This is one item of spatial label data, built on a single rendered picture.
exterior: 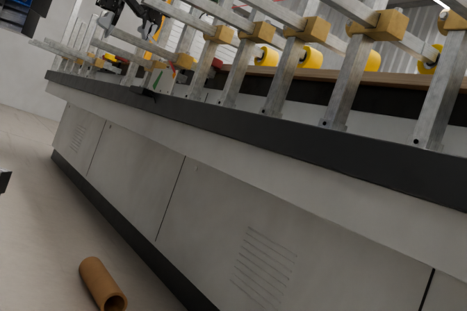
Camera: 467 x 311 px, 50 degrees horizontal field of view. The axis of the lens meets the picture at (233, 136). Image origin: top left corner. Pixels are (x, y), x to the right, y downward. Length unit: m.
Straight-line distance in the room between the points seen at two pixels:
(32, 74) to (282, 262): 8.35
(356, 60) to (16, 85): 8.63
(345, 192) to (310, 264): 0.38
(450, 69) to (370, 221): 0.31
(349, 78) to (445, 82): 0.24
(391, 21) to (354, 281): 0.59
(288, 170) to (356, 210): 0.25
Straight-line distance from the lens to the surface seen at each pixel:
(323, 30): 1.30
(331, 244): 1.33
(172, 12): 1.68
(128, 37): 1.88
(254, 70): 1.81
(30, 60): 9.52
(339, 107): 1.11
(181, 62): 1.92
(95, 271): 1.75
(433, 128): 0.93
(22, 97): 9.53
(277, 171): 1.23
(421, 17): 11.89
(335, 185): 1.07
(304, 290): 1.38
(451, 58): 0.96
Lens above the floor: 0.59
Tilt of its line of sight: 1 degrees up
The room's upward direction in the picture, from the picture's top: 19 degrees clockwise
